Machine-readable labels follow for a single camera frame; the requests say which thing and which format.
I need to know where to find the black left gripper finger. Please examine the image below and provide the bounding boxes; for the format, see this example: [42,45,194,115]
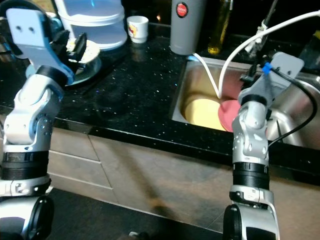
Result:
[72,34,89,64]

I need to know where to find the cream round pad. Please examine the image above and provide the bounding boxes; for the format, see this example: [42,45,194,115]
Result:
[74,39,101,64]

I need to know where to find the blue plate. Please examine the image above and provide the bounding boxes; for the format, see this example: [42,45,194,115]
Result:
[25,42,102,87]

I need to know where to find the clear plastic container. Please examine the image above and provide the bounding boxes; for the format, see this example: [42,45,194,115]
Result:
[54,0,129,51]

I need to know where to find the pink plate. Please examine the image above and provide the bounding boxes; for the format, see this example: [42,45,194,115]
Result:
[218,99,244,134]

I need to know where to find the olive oil glass bottle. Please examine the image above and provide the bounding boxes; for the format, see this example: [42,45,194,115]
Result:
[207,0,234,55]

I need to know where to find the stainless steel sink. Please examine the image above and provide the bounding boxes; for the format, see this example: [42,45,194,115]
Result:
[171,55,320,151]

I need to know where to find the black faucet rod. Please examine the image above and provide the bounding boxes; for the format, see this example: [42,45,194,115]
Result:
[254,0,280,52]

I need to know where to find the white printed cup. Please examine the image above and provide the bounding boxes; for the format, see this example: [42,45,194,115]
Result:
[126,15,150,44]

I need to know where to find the yellow plate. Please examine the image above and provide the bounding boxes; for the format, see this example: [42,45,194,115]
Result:
[182,98,229,132]

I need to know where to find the grey thermos with red logo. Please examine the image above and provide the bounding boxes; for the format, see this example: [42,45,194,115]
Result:
[169,0,207,56]

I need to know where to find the brown cabinet drawer front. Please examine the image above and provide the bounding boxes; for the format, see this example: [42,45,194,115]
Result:
[47,126,117,192]

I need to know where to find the brown cabinet door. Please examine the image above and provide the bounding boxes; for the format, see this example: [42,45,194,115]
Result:
[89,134,320,240]

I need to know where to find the blue cable clip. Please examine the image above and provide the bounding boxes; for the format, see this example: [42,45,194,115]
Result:
[261,62,274,75]

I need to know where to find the white hose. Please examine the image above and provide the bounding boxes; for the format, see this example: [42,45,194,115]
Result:
[192,11,320,99]

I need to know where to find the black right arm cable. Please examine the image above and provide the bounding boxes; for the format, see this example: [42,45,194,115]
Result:
[267,67,319,149]

